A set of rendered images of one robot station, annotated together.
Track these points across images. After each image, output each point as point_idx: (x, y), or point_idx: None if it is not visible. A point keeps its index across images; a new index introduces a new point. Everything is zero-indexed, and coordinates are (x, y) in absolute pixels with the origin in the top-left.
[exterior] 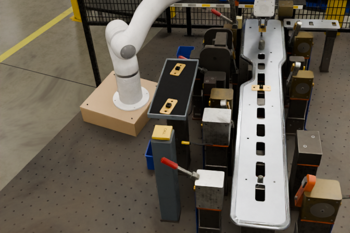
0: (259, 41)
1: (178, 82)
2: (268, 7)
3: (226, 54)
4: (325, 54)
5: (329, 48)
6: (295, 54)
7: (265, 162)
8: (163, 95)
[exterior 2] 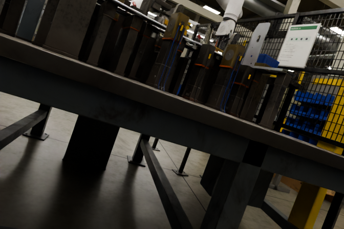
0: None
1: None
2: (224, 27)
3: None
4: (269, 103)
5: (273, 97)
6: (222, 62)
7: None
8: None
